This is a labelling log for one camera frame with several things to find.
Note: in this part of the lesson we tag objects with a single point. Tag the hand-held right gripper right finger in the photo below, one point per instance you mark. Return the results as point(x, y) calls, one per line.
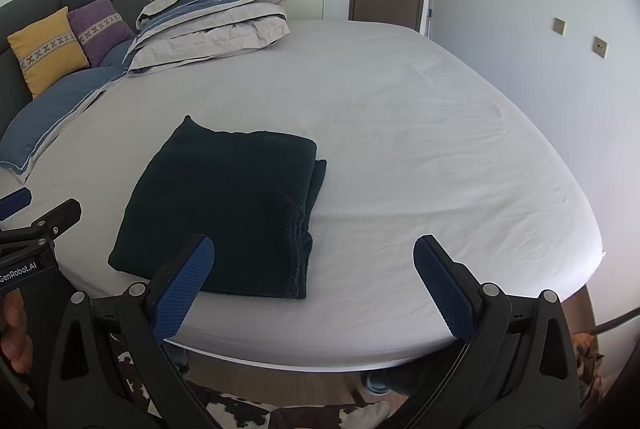
point(447, 294)

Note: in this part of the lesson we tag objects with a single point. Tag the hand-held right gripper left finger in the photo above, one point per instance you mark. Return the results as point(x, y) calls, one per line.
point(182, 294)

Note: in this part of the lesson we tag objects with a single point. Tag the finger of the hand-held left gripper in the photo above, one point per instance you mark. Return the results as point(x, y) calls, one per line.
point(14, 203)
point(57, 216)

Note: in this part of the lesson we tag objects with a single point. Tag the dark green sweater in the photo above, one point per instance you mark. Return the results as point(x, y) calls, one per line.
point(220, 209)

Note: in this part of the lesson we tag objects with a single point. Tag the person's left hand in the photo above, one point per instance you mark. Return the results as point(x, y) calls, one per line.
point(15, 334)

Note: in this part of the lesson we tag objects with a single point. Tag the blue pillow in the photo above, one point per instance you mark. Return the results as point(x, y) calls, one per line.
point(55, 114)
point(119, 55)

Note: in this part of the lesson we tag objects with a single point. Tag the bed with white sheet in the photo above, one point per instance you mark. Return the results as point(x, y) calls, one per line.
point(400, 149)

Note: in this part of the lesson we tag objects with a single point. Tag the brown and white cowhide rug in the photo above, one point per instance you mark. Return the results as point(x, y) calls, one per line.
point(280, 414)

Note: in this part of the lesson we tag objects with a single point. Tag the yellow patterned cushion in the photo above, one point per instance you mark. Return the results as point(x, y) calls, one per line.
point(47, 51)

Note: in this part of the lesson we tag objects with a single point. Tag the purple patterned cushion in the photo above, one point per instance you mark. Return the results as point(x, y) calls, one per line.
point(102, 29)

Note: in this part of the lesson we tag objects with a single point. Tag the folded beige and blue duvet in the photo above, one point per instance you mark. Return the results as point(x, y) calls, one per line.
point(215, 29)

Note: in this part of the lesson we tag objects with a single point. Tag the thin pole beside door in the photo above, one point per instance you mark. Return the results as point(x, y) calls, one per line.
point(429, 9)

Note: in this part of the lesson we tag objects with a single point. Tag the wall socket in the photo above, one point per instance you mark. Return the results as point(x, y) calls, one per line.
point(559, 26)
point(600, 47)

